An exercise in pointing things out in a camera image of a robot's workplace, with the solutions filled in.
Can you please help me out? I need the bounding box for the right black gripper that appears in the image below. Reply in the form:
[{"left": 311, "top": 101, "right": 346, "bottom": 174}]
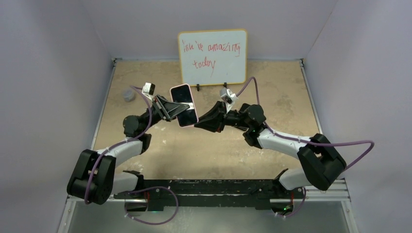
[{"left": 195, "top": 101, "right": 252, "bottom": 133}]

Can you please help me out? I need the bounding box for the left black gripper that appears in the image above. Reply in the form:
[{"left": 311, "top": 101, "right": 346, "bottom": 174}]
[{"left": 141, "top": 95, "right": 190, "bottom": 133}]

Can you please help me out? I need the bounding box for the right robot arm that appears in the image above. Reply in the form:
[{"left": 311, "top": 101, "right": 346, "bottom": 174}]
[{"left": 194, "top": 101, "right": 347, "bottom": 198}]

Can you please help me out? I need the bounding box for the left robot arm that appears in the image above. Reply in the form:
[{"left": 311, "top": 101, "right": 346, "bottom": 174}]
[{"left": 67, "top": 94, "right": 195, "bottom": 205}]

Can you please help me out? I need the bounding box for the black phone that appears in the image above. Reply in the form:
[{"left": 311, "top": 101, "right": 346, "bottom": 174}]
[{"left": 239, "top": 103, "right": 255, "bottom": 113}]

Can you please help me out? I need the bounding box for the black whiteboard stand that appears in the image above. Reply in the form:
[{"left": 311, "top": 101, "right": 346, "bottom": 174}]
[{"left": 195, "top": 82, "right": 228, "bottom": 92}]

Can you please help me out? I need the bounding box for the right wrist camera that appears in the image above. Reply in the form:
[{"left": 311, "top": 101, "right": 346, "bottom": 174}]
[{"left": 220, "top": 87, "right": 238, "bottom": 113}]

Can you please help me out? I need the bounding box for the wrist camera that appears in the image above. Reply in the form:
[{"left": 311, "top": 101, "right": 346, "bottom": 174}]
[
  {"left": 141, "top": 83, "right": 155, "bottom": 99},
  {"left": 220, "top": 87, "right": 238, "bottom": 113}
]

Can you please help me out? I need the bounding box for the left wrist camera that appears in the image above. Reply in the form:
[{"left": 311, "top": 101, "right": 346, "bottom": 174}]
[{"left": 141, "top": 83, "right": 155, "bottom": 99}]

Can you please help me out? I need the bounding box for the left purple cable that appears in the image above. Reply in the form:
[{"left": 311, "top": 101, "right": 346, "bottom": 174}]
[{"left": 84, "top": 85, "right": 179, "bottom": 226}]

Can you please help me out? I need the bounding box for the purple cable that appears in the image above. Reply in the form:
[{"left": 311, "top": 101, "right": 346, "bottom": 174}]
[
  {"left": 236, "top": 77, "right": 375, "bottom": 219},
  {"left": 84, "top": 85, "right": 179, "bottom": 226}
]

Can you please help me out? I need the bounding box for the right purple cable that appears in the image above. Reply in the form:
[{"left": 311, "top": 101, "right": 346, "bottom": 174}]
[{"left": 236, "top": 77, "right": 375, "bottom": 219}]

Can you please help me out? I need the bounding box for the white board with yellow frame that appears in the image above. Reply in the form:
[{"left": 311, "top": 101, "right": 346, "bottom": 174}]
[{"left": 177, "top": 29, "right": 248, "bottom": 86}]

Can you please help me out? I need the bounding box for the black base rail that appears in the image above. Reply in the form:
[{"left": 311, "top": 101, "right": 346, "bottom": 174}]
[{"left": 114, "top": 179, "right": 304, "bottom": 212}]

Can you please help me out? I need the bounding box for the aluminium frame rail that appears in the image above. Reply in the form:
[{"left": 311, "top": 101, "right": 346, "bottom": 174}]
[{"left": 56, "top": 179, "right": 360, "bottom": 233}]

